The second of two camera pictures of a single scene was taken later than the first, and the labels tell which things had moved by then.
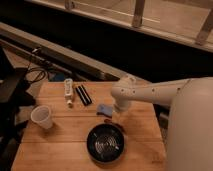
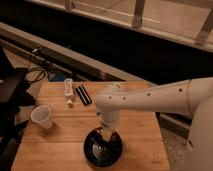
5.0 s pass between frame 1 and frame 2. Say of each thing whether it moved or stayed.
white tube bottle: stayed
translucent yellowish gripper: moved
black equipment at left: stayed
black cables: stayed
